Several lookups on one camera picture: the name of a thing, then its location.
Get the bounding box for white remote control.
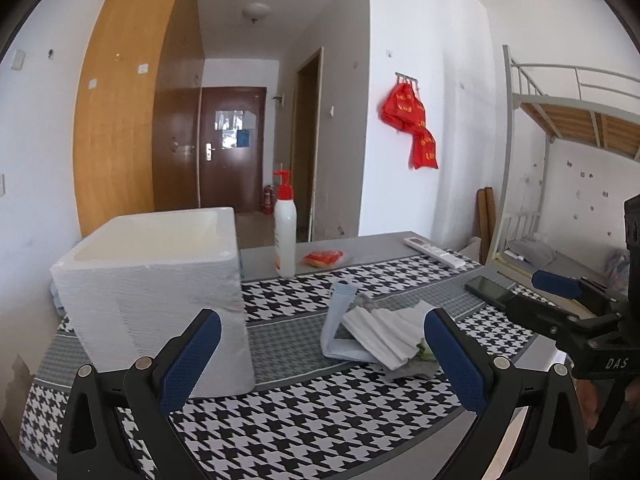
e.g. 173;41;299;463
404;236;465;270

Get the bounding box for brown wooden planks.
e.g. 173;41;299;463
476;188;497;263

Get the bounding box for orange snack packet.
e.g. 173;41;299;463
300;250;345;269

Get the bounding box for white foam box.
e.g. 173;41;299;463
51;208;255;398

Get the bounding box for red hanging bags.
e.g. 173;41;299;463
378;78;438;170

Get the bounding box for grey fuzzy towel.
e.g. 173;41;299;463
354;294;440;380

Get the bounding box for white lotion pump bottle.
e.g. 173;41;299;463
273;170;297;278

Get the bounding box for white wall switch plate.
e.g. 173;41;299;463
11;49;26;72

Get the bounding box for wall coat hook rack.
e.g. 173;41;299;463
395;72;418;90

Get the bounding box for red fire extinguisher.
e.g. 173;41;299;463
262;184;274;214

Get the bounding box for wooden wardrobe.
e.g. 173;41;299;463
73;0;204;235

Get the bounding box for ceiling lamp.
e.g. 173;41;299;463
242;2;271;24

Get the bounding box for dark brown entrance door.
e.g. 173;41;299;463
200;87;267;214

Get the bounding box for metal bunk bed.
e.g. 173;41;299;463
488;46;639;287

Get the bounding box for houndstooth table cloth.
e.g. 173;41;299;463
19;231;597;480

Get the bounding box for black smartphone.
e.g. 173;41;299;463
464;275;514;311

